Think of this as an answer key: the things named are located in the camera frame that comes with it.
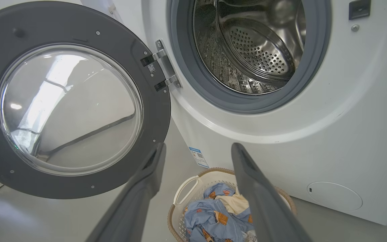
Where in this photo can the black round glass washer door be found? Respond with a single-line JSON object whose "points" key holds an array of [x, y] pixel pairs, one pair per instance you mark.
{"points": [[153, 117]]}

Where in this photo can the round white filter cover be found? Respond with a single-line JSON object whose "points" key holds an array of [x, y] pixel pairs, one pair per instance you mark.
{"points": [[334, 196]]}

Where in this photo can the cream perforated basket brown rim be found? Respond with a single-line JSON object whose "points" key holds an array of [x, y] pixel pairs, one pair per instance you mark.
{"points": [[188, 191]]}

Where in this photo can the steel perforated washer drum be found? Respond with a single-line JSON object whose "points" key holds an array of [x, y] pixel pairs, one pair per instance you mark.
{"points": [[260, 50]]}

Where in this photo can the blue bear print garment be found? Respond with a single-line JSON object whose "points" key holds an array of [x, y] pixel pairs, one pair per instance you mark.
{"points": [[207, 222], [220, 191]]}

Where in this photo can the white front-load washing machine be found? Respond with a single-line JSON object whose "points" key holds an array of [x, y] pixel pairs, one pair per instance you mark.
{"points": [[348, 134]]}

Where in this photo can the basket product label sticker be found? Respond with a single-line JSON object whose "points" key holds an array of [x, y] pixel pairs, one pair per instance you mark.
{"points": [[250, 237]]}

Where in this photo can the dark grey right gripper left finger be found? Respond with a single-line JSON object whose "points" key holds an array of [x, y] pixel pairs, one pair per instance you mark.
{"points": [[136, 201]]}

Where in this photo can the grey rubber door gasket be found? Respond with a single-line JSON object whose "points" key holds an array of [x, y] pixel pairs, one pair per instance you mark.
{"points": [[311, 77]]}

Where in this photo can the silver metal door hinge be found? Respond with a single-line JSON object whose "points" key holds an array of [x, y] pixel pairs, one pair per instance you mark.
{"points": [[168, 67]]}

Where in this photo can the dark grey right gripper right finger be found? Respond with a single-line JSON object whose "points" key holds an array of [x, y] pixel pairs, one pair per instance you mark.
{"points": [[264, 201]]}

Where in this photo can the cream fabric garment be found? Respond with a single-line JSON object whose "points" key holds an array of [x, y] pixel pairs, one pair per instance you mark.
{"points": [[235, 203]]}

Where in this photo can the black door latch slot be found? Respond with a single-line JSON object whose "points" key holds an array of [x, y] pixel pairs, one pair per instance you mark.
{"points": [[359, 9]]}

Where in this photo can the blue energy label sticker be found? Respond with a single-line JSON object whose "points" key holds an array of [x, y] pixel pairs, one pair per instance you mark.
{"points": [[199, 157]]}

